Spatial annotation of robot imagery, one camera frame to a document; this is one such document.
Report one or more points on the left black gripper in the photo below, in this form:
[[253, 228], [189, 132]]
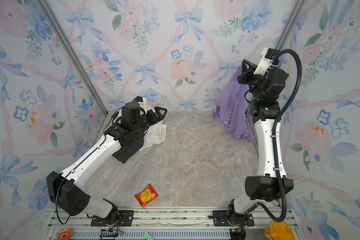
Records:
[[153, 117]]

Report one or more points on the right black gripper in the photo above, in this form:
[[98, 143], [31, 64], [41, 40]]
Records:
[[246, 73]]

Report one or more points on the purple t-shirt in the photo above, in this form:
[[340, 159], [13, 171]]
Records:
[[230, 108]]

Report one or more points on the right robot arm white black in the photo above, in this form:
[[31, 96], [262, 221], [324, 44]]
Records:
[[269, 187]]

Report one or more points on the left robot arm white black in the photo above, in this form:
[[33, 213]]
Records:
[[122, 138]]

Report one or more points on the white cloth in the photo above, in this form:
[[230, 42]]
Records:
[[155, 135]]

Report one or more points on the red yellow snack packet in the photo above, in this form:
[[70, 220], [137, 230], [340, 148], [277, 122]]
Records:
[[146, 196]]

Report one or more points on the green small object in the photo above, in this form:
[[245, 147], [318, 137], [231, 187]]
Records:
[[147, 236]]

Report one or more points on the pink orange round object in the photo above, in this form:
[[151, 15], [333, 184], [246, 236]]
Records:
[[65, 234]]

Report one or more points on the yellow orange round object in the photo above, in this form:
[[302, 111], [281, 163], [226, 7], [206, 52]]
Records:
[[278, 231]]

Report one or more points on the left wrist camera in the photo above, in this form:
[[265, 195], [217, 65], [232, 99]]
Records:
[[142, 101]]

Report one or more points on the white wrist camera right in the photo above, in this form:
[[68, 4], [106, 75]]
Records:
[[268, 55]]

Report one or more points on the aluminium corner post right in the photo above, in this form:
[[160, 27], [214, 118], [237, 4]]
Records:
[[289, 27]]

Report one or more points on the aluminium corner post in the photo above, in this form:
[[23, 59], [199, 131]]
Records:
[[72, 55], [289, 27]]

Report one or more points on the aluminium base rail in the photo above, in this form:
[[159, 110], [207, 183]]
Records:
[[161, 224]]

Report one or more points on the aluminium corner post left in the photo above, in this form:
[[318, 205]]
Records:
[[72, 55]]

